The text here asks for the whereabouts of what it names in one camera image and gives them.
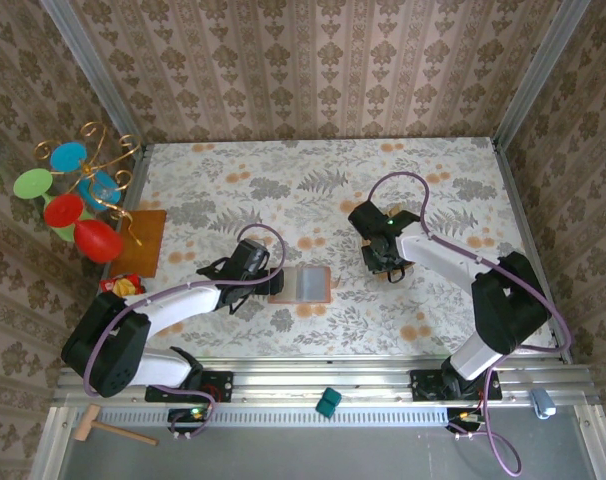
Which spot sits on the aluminium table side rail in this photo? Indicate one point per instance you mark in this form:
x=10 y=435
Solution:
x=529 y=250
x=139 y=157

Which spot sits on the aluminium corner post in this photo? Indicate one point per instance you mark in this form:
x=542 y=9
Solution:
x=102 y=85
x=537 y=75

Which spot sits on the brown wooden board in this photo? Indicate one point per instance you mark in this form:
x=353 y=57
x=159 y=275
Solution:
x=148 y=235

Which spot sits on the wooden mallet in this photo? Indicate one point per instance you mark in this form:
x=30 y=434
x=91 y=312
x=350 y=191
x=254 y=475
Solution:
x=87 y=422

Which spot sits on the aluminium frame bar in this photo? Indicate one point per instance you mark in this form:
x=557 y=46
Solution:
x=593 y=445
x=50 y=450

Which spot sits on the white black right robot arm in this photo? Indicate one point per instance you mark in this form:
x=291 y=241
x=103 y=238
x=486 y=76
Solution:
x=433 y=252

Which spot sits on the white blue clamp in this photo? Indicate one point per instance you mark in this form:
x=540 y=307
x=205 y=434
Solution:
x=542 y=402

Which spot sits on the small circuit board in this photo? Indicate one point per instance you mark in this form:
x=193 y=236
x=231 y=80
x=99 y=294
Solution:
x=465 y=417
x=193 y=415

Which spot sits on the teal small box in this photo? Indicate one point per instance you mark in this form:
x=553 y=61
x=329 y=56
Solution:
x=329 y=402

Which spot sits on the red yellow snack packet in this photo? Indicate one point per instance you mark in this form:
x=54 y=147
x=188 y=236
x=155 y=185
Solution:
x=123 y=285

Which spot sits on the blue plastic goblet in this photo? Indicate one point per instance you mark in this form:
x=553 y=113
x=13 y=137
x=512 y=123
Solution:
x=68 y=156

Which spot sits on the green plastic goblet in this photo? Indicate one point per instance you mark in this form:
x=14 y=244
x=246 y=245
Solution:
x=32 y=183

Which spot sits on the long aluminium mounting rail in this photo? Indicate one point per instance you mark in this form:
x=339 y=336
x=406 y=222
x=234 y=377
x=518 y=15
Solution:
x=283 y=382

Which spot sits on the red plastic goblet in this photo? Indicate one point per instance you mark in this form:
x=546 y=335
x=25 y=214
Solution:
x=98 y=242

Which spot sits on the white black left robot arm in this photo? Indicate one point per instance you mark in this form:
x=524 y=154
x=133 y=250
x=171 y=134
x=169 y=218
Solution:
x=183 y=302

